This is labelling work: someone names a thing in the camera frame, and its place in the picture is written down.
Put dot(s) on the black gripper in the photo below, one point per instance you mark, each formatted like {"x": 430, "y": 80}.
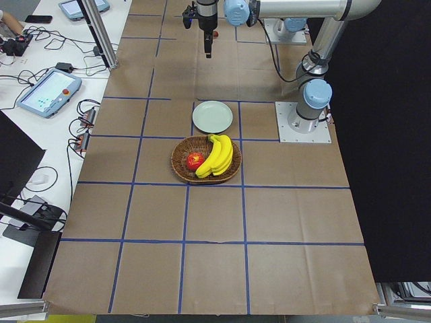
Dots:
{"x": 206, "y": 19}

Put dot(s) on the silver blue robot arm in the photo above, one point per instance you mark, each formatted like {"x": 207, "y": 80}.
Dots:
{"x": 290, "y": 30}
{"x": 315, "y": 93}

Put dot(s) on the pale green plate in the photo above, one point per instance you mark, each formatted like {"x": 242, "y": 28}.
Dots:
{"x": 212, "y": 117}

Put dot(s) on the yellow banana bunch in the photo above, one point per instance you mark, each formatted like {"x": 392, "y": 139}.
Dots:
{"x": 219, "y": 159}

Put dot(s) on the red apple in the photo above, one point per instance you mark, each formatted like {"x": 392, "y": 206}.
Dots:
{"x": 194, "y": 160}

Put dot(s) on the black power adapter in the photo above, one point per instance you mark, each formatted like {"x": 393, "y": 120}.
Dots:
{"x": 66, "y": 67}

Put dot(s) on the near teach pendant tablet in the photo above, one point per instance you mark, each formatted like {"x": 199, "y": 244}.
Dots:
{"x": 50, "y": 93}

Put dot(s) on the brown paper table cover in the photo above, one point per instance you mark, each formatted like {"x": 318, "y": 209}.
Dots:
{"x": 280, "y": 237}

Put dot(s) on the black smartphone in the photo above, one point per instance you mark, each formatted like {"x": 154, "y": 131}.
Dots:
{"x": 39, "y": 19}

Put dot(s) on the black monitor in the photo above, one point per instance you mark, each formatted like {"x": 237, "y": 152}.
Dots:
{"x": 20, "y": 157}

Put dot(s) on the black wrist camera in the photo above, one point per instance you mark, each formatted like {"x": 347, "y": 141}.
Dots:
{"x": 189, "y": 14}

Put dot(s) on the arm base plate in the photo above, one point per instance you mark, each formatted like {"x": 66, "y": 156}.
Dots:
{"x": 294, "y": 129}
{"x": 271, "y": 25}

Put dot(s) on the aluminium frame post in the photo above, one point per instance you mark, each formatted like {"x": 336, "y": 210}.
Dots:
{"x": 99, "y": 33}

